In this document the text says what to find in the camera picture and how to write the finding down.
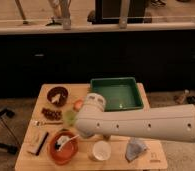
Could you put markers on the silver fork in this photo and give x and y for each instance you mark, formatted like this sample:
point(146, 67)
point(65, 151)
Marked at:
point(41, 123)

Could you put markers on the wooden table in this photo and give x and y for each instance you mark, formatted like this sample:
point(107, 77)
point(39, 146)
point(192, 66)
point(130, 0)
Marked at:
point(153, 159)

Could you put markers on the dark brown bowl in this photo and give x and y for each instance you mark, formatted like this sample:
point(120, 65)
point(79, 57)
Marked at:
point(57, 96)

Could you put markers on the white dish brush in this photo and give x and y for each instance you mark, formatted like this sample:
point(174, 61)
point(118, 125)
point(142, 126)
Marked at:
point(62, 141)

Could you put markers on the green vegetable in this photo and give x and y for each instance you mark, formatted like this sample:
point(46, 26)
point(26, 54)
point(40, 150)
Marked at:
point(69, 117)

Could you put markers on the white cup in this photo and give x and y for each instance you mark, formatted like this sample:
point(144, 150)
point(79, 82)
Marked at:
point(101, 151)

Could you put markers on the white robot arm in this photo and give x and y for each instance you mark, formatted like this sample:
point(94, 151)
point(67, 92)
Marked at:
point(173, 123)

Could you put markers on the grey blue cloth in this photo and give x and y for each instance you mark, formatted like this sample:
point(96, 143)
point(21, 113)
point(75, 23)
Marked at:
point(135, 147)

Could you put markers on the brown chocolate bar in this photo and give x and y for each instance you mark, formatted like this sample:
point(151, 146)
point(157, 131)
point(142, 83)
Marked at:
point(51, 114)

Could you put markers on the red bowl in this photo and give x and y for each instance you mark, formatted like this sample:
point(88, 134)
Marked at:
point(62, 153)

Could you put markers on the green plastic tray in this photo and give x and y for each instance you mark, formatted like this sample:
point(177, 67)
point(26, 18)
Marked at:
point(120, 93)

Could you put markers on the orange fruit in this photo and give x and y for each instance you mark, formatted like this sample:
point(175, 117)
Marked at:
point(77, 105)

